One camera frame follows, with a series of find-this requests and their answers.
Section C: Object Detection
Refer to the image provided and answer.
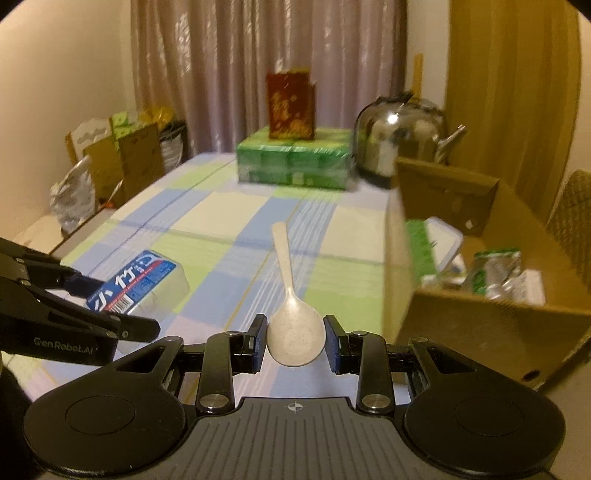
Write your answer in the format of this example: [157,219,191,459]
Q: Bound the blue label toothpick box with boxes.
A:
[85,250,189,322]

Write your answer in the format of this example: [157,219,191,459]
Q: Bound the beige plastic spoon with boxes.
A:
[266,222,325,367]

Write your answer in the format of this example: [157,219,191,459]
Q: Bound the green white medicine box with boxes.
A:
[406,220,439,288]

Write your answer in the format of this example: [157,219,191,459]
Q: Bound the white Mecobalamin tablet box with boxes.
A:
[440,253,468,290]

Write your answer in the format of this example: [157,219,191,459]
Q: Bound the silver foil tea pouch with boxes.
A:
[467,248,521,301]

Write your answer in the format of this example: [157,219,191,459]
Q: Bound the white ointment box with cartoon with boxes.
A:
[508,269,546,306]

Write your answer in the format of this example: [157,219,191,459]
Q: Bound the crumpled plastic bag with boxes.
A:
[49,156,97,235]

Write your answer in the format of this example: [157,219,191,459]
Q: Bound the checkered tablecloth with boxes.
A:
[64,153,390,344]

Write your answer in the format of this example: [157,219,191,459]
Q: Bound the cardboard boxes on floor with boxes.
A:
[65,107,188,208]

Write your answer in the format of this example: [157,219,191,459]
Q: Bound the brown cardboard box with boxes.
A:
[382,159,590,388]

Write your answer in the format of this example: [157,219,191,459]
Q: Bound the green tissue multipack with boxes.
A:
[235,127,353,190]

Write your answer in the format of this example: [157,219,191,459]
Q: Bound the stainless steel kettle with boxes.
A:
[352,91,468,189]

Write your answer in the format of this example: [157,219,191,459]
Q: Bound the quilted chair cushion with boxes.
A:
[547,169,591,290]

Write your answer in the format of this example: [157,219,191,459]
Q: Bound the pink curtain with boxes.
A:
[130,1,407,155]

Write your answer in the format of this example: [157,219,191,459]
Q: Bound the red gift box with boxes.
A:
[266,69,315,141]

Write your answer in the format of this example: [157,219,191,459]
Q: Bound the brown curtain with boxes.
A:
[446,1,581,221]

